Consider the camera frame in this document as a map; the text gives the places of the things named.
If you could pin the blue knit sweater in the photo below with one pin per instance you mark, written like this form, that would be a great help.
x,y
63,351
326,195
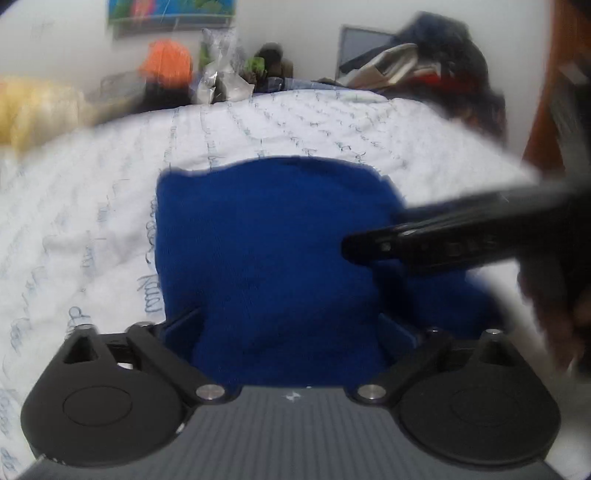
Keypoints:
x,y
272,258

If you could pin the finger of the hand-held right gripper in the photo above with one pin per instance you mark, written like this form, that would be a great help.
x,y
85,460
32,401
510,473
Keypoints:
x,y
374,244

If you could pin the colourful wall poster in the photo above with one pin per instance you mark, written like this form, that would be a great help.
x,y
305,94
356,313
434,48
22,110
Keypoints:
x,y
171,11

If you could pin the white script-printed quilt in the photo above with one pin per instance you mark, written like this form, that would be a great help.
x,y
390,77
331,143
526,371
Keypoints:
x,y
83,194

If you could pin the black cloth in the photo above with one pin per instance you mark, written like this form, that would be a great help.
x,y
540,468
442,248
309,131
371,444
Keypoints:
x,y
164,97

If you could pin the pile of dark clothes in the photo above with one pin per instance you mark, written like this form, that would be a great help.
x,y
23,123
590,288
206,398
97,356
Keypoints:
x,y
443,60

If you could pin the person's right hand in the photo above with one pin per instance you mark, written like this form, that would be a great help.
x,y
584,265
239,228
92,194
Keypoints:
x,y
554,314

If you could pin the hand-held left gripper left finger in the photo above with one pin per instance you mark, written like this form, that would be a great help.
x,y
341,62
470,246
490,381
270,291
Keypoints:
x,y
182,330

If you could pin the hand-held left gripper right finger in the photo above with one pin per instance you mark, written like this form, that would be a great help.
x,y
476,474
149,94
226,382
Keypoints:
x,y
397,334

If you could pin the wooden cabinet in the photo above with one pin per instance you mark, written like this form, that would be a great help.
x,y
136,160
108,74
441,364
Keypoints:
x,y
549,83

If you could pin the crumpled clear plastic bag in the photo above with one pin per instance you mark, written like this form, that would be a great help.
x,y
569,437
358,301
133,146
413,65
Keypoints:
x,y
219,74

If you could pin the grey framed panel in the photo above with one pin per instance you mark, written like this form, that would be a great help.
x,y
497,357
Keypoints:
x,y
360,48

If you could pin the orange cloth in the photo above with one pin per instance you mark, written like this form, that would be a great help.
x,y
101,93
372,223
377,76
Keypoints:
x,y
167,60

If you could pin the dark plush toy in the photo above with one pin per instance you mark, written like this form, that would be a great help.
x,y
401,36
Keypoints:
x,y
272,57

